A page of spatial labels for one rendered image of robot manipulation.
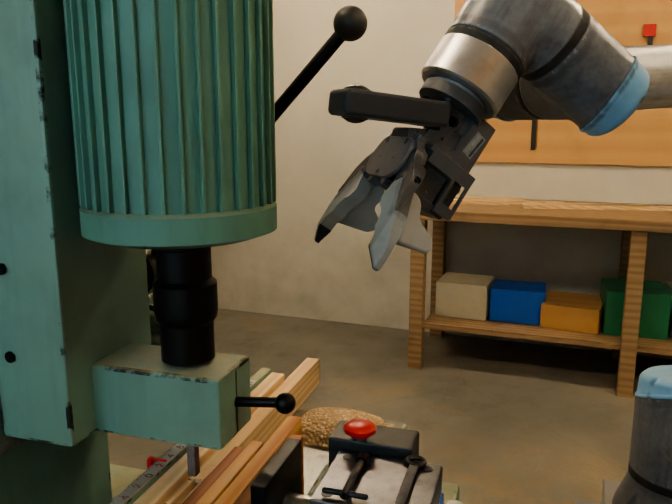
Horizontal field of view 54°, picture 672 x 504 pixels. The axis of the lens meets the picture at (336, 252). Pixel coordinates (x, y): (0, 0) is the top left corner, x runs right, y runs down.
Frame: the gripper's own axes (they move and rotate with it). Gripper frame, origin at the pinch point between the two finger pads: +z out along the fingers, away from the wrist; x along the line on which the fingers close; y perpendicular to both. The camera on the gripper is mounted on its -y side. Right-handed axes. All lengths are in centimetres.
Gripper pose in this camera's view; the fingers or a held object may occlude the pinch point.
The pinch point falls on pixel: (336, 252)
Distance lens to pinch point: 65.7
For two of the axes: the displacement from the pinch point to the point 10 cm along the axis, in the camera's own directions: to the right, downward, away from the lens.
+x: -3.8, -1.9, 9.0
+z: -5.3, 8.4, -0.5
